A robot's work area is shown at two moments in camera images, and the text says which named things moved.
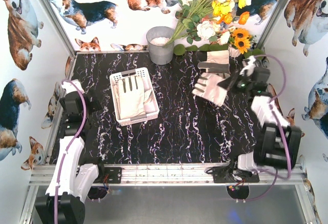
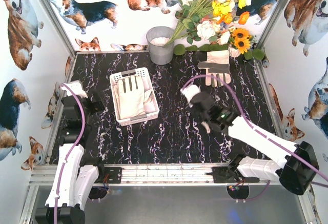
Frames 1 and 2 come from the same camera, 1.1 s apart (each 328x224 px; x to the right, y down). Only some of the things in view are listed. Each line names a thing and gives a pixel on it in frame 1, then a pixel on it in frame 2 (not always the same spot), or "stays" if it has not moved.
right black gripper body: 236,81 to 201,112
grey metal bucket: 157,36 stays
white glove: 130,94 stays
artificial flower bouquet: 210,11 stays
